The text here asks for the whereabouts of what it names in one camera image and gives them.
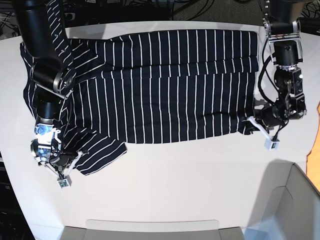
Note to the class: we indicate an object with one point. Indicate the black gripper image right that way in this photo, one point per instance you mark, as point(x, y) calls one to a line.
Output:
point(269, 117)

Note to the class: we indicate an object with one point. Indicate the navy white striped T-shirt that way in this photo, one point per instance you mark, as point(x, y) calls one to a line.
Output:
point(157, 87)

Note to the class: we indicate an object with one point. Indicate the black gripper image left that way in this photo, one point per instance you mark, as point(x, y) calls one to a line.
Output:
point(63, 160)

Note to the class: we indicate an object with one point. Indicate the orange cloth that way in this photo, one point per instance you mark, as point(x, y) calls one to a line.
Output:
point(313, 162)

